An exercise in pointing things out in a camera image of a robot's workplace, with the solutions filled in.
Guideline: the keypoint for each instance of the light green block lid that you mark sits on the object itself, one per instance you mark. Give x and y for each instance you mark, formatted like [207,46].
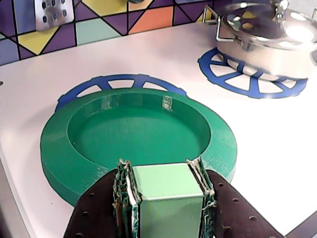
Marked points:
[168,198]

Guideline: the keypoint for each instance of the steel hanging ladle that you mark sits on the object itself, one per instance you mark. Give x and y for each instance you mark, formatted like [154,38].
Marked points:
[135,1]

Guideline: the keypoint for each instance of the blue burner print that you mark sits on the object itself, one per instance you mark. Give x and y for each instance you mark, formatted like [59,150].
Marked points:
[99,83]
[247,86]

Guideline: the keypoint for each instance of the colourful tiled backsplash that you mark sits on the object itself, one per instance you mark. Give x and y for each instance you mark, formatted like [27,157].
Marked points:
[111,27]

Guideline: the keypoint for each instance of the steel pot lid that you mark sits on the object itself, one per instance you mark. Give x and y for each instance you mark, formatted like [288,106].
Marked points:
[267,22]

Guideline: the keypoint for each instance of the blue toy kitchen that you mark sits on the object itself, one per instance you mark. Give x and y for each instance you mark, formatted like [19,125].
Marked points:
[148,62]

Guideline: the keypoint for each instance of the steel pot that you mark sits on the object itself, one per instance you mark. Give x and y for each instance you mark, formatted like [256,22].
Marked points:
[272,62]

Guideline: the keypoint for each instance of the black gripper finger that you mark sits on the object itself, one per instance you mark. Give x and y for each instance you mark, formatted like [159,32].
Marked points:
[235,213]
[99,213]

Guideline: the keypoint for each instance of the green round recipient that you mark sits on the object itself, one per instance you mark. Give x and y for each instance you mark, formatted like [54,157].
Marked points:
[138,134]

